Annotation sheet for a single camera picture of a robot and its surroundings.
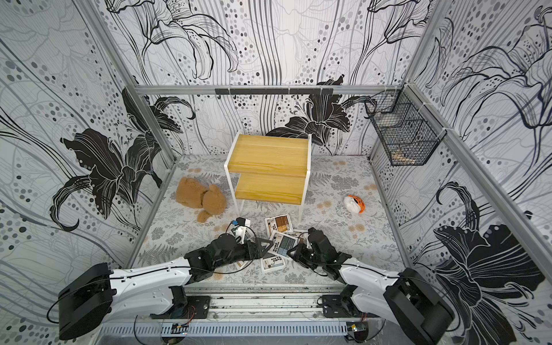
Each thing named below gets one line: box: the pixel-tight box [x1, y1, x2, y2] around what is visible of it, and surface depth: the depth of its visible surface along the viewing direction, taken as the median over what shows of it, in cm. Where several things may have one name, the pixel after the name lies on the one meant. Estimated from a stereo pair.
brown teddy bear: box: [176, 176, 228, 224], surface depth 95 cm
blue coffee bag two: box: [260, 255, 287, 273], surface depth 84 cm
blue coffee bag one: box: [267, 230, 299, 258], surface depth 87 cm
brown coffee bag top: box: [275, 215, 290, 233], surface depth 92 cm
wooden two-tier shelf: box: [224, 130, 312, 223], surface depth 78 cm
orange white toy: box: [343, 194, 366, 214], surface depth 95 cm
